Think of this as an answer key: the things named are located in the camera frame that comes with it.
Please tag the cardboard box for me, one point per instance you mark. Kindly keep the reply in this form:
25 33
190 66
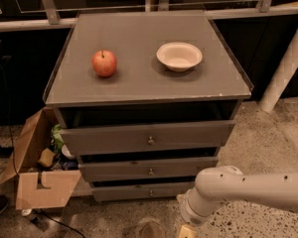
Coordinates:
38 190

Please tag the white cup in box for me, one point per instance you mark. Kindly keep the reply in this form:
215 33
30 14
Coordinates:
66 152

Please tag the white bowl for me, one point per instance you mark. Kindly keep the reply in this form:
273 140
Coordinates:
179 57

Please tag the red apple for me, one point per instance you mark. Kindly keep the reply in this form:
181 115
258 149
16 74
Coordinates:
104 63

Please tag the grey drawer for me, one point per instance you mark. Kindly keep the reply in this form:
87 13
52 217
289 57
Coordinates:
146 138
146 169
141 191

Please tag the green bag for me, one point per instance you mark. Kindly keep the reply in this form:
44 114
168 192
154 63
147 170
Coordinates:
57 139

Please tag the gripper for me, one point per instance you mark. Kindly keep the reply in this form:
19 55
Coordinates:
193 216

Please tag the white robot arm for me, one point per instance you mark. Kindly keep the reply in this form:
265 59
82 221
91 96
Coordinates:
215 187

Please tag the grey middle drawer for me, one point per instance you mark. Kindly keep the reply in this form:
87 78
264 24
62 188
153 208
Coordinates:
146 169

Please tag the grey drawer cabinet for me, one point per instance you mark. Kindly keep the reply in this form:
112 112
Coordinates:
143 91

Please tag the metal railing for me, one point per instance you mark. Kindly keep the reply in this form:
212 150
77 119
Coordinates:
12 19

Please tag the grey top drawer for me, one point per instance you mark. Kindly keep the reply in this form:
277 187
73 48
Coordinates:
146 138

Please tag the grey bottom drawer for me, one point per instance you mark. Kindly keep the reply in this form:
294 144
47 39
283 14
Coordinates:
141 191

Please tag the white diagonal pole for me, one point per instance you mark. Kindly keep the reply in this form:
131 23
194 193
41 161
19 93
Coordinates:
281 77

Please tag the yellow sponge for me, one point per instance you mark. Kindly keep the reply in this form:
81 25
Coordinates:
46 158

